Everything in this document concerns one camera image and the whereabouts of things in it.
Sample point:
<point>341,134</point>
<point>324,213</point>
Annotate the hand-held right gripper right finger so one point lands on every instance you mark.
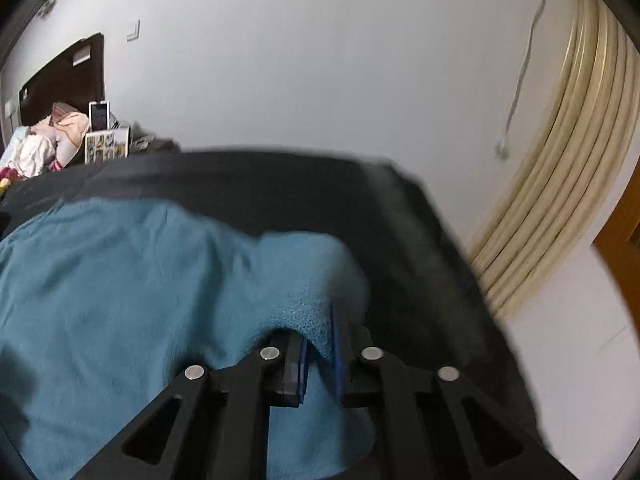
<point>338,360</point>

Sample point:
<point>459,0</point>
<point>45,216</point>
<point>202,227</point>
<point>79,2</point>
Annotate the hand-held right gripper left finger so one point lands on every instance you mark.
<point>301,367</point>

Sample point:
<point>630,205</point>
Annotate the teal fleece garment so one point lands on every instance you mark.
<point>125,285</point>

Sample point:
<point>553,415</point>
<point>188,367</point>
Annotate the black bed cover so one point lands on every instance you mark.
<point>300,195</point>

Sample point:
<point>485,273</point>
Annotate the dark nightstand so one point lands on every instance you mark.
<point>155,142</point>

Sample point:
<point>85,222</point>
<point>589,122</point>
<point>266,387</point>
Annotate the cream curtain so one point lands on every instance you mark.
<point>560,170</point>

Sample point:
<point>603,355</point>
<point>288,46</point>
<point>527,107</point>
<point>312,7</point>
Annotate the orange wooden panel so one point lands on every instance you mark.
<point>620,240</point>

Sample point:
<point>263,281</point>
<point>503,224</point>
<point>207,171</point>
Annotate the white tablet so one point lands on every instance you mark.
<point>99,116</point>

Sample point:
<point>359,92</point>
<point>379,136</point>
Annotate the pink striped pillow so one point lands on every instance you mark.
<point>72,127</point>

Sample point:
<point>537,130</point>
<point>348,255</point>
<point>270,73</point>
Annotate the white crumpled garment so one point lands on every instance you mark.
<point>35,152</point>

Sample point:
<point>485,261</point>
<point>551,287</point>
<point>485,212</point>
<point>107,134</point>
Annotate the green plush toy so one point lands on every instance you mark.
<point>4,185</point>

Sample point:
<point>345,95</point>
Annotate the magenta cloth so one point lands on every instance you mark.
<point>7,172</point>

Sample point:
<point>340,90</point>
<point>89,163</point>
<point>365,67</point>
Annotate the light blue cloth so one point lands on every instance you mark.
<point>17,137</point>

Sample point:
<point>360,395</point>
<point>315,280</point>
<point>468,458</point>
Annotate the dark wooden headboard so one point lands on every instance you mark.
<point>65,75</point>

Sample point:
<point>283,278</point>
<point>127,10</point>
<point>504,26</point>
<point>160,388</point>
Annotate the photo collage frame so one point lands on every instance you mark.
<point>106,145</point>

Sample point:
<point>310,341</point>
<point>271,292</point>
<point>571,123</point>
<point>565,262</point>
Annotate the white light switch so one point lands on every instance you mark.
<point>133,30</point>

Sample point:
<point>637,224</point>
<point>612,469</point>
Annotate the white wall socket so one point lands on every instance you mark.
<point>8,108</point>

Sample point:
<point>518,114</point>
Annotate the wall lamp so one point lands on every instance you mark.
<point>47,8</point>

